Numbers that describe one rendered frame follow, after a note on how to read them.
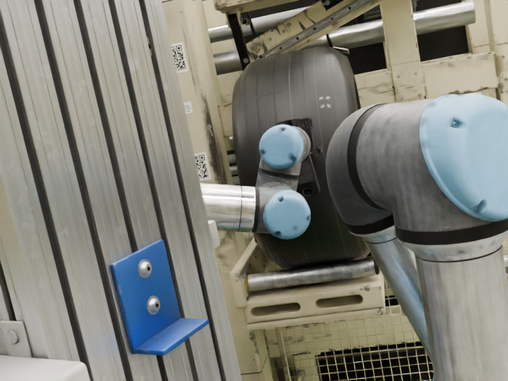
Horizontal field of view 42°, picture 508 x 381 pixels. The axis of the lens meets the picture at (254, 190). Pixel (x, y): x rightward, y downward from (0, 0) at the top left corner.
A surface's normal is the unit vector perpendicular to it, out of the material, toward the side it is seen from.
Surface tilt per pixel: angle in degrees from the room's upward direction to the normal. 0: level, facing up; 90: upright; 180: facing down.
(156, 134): 90
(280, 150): 83
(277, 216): 90
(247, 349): 90
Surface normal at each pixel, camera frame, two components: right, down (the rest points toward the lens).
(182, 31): -0.18, 0.19
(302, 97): -0.25, -0.43
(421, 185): -0.73, 0.36
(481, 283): 0.15, 0.14
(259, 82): -0.25, -0.64
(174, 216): 0.84, -0.08
